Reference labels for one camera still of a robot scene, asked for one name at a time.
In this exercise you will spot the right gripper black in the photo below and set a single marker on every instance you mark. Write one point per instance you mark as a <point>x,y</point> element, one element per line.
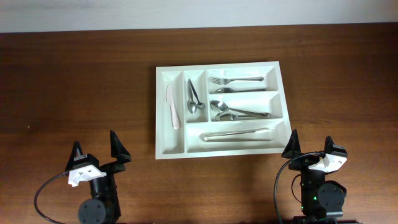
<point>289,150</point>

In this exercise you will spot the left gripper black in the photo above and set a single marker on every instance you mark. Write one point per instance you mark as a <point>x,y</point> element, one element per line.
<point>119,152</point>

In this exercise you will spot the white plastic cutlery tray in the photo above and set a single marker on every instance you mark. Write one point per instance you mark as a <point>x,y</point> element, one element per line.
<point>185,142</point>

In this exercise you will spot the large steel spoon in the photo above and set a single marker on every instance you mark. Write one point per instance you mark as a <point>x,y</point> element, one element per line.
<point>222,107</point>
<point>232,117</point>

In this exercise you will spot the steel tongs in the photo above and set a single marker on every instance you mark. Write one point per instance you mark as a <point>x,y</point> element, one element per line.
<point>249,135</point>

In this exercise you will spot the small steel teaspoon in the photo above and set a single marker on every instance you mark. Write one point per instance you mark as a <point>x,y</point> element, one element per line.
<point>200,105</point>
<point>191,105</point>

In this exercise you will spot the steel fork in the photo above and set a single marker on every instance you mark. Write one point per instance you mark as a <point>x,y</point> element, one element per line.
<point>225,81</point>
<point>231,90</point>

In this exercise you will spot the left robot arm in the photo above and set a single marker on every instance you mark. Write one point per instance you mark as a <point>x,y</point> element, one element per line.
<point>103,206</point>

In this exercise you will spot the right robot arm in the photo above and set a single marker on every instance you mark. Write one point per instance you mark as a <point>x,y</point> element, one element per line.
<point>321,200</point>

